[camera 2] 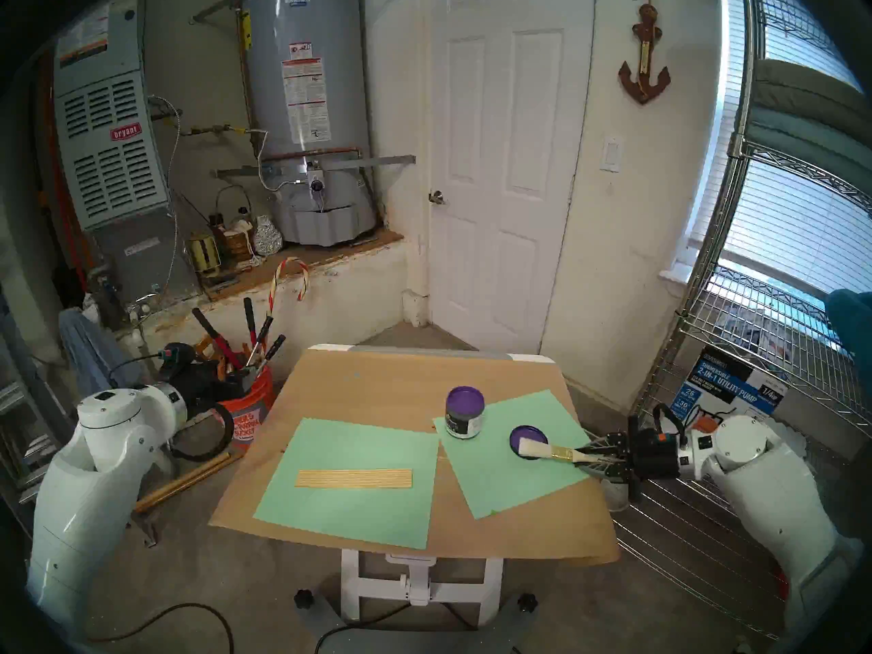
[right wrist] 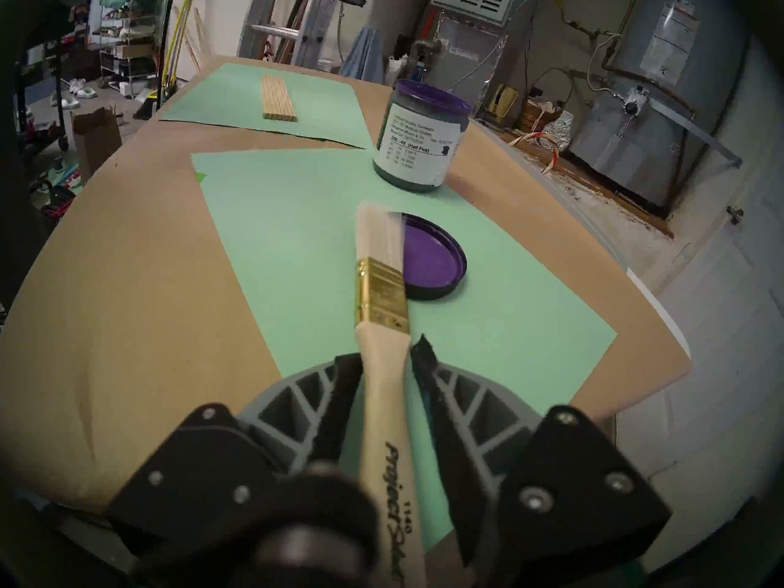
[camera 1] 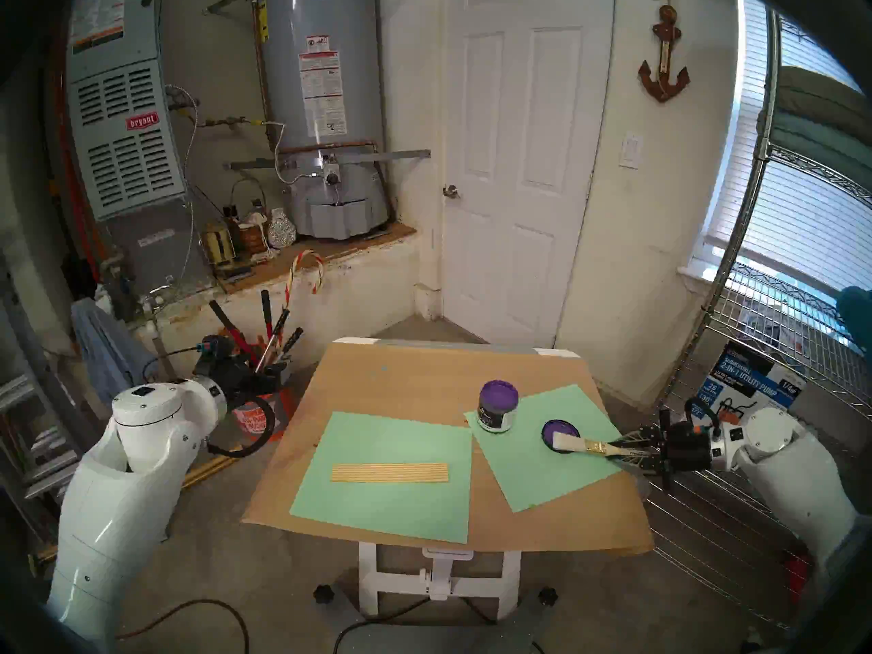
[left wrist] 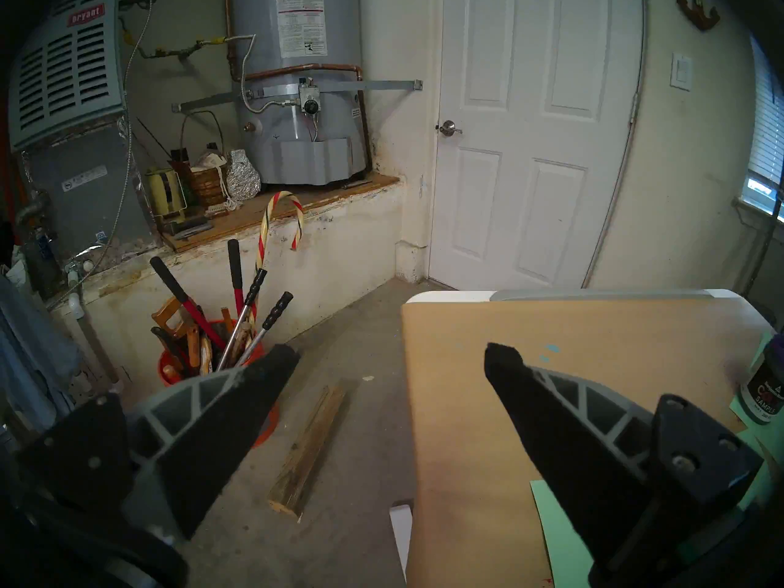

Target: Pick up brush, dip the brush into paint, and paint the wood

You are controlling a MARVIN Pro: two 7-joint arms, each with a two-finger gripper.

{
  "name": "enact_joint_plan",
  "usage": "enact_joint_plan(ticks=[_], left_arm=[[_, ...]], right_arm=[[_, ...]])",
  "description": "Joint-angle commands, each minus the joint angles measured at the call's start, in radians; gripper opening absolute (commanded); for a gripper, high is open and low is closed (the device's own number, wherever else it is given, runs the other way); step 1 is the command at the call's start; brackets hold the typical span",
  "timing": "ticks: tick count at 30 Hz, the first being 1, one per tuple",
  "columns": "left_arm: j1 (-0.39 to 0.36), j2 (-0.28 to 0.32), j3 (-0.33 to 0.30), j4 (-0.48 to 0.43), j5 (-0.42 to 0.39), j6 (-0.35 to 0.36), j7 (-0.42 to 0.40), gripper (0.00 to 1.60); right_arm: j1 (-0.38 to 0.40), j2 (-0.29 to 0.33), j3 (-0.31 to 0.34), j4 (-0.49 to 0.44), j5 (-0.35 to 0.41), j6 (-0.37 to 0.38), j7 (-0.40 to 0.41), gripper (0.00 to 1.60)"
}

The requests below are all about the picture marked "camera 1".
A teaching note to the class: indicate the white light switch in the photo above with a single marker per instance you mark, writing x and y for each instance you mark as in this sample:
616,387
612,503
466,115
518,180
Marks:
631,151

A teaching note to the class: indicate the purple jar lid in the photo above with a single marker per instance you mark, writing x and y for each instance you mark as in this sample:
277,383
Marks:
560,426

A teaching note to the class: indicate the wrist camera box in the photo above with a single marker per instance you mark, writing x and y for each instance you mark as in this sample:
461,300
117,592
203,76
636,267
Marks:
691,433
214,353

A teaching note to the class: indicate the aluminium ladder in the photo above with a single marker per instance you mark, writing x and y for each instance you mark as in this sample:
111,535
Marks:
27,394

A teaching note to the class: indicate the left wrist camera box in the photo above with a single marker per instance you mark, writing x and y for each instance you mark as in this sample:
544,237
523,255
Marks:
214,353

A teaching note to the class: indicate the foil wrapped object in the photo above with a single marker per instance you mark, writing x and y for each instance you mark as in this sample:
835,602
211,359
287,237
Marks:
281,231

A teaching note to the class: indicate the utility pump box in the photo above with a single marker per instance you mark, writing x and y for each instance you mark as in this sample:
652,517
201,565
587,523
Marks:
749,380

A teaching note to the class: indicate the brown wooden ledge board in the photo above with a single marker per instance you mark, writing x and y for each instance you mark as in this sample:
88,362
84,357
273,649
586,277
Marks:
340,247

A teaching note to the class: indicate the wooden floor sticks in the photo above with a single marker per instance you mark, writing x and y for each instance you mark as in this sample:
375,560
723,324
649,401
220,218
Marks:
208,470

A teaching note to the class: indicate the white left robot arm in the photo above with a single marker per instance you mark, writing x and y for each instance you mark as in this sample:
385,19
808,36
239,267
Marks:
116,503

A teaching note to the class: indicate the purple paint jar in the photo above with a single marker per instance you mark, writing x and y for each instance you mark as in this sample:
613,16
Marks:
497,417

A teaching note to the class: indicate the white grey table frame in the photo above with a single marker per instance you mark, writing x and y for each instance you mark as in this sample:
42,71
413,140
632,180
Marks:
443,571

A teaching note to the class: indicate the white window blinds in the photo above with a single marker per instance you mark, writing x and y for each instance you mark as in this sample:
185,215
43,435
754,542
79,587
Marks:
811,223

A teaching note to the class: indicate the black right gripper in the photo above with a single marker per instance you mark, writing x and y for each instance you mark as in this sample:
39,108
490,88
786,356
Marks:
688,456

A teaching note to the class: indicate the red black bolt cutter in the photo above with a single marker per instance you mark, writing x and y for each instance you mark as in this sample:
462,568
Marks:
234,334

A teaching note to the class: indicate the large green paper sheet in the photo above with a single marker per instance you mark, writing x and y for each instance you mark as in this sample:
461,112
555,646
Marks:
381,513

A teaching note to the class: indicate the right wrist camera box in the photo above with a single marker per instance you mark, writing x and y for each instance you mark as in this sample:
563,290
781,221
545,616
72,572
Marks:
691,433

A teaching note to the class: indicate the grey bryant furnace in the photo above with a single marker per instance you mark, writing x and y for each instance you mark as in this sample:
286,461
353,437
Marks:
122,162

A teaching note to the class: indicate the grey green cushion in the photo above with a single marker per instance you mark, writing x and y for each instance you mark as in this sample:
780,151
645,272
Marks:
824,94
817,145

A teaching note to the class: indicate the grey water heater tank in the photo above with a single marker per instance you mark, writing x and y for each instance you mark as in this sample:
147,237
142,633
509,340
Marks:
320,182

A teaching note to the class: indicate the blue cloth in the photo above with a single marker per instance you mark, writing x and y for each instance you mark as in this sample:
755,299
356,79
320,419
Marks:
109,360

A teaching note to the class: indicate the striped candy cane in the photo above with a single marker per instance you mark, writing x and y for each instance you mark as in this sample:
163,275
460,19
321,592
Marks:
291,281

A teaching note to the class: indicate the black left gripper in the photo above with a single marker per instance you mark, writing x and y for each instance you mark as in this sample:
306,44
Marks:
245,379

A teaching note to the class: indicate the teal cloth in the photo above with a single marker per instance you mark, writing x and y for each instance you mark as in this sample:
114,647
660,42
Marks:
858,319

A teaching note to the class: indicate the small green paper sheet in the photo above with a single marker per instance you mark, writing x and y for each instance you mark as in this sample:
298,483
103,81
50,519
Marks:
531,475

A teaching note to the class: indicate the brown anchor wall decoration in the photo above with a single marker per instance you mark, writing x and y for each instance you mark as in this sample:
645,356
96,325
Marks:
664,60

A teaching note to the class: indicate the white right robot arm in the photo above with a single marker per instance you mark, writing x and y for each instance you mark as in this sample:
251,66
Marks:
811,489

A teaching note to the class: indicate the orange vertical pipe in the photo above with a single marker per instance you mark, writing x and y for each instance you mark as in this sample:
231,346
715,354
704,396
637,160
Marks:
78,210

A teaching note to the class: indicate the yellow gas pipe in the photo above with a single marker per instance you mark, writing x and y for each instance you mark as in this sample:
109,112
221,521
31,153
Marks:
235,121

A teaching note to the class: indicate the white panel door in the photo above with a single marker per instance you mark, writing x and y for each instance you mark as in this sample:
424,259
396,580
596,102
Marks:
524,182

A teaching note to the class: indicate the red plastic object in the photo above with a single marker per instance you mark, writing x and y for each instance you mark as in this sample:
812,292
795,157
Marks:
797,578

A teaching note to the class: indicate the black grip silver tool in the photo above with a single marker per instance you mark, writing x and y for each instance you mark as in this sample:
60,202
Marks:
281,321

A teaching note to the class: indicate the orange plastic bucket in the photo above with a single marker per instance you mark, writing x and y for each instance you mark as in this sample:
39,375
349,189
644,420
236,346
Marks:
262,417

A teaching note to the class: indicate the light wood slat piece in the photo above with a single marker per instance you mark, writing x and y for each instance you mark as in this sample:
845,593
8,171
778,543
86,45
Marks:
388,473

